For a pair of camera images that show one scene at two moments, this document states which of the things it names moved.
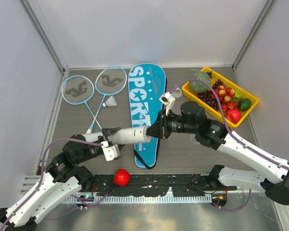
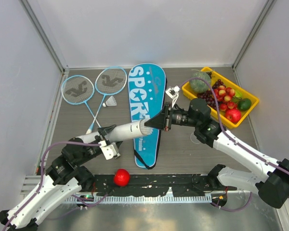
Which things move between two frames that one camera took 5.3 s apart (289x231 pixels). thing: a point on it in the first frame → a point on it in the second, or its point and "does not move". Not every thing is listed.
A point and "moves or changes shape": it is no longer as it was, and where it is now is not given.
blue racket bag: (147, 83) does not move
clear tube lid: (192, 137) does not move
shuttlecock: (110, 102) does not move
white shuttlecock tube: (138, 134) moves or changes shape
